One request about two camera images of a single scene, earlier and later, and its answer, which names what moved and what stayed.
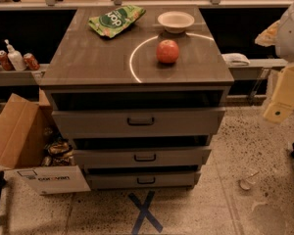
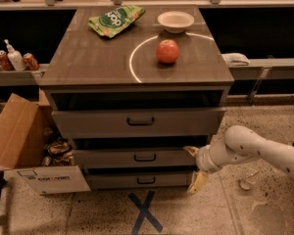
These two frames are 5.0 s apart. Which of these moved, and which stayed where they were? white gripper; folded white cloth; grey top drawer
Moved: white gripper
Stayed: folded white cloth; grey top drawer
